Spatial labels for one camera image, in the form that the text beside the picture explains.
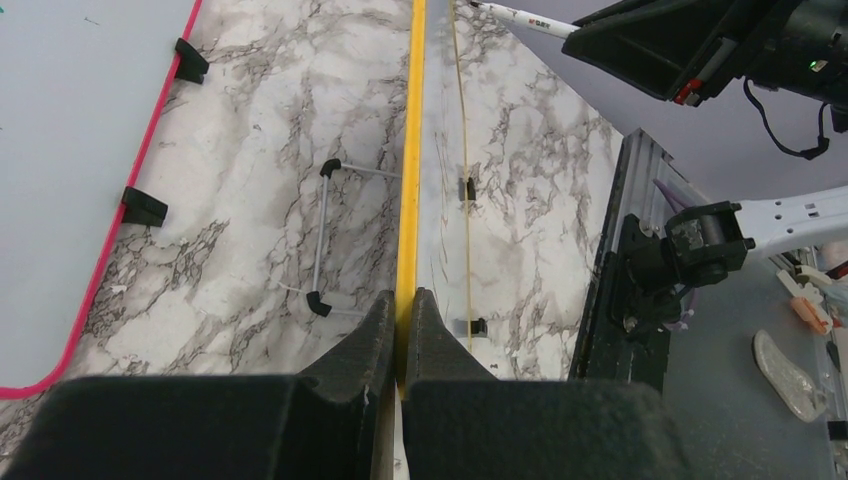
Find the grey flat object on floor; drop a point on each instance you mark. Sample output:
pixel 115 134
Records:
pixel 792 384

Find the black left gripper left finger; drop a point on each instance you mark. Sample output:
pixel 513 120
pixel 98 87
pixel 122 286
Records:
pixel 332 420

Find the orange white connector clutter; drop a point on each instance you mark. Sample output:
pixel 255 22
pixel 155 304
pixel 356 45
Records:
pixel 818 300

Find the yellow framed whiteboard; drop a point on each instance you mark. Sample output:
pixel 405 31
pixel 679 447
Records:
pixel 432 281

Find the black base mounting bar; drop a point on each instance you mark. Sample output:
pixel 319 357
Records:
pixel 603 349

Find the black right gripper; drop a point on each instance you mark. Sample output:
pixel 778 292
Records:
pixel 681 51

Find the white rainbow marker pen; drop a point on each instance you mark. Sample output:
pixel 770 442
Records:
pixel 548 26

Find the aluminium table edge rail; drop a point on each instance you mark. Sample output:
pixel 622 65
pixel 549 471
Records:
pixel 653 189

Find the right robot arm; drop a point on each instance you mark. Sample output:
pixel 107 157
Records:
pixel 750 97

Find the black pink whiteboard stand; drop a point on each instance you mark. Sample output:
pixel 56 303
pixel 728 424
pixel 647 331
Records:
pixel 138 206

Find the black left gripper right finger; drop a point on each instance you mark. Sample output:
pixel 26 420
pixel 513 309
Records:
pixel 461 422

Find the pink framed whiteboard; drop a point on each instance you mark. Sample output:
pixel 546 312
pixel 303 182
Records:
pixel 83 84

